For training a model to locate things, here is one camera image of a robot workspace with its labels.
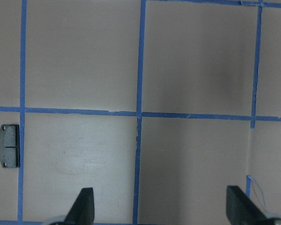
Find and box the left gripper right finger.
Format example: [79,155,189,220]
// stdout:
[226,186,274,225]

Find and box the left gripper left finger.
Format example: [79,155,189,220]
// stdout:
[63,187,94,225]

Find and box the black brake pad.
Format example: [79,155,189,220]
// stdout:
[0,124,20,168]

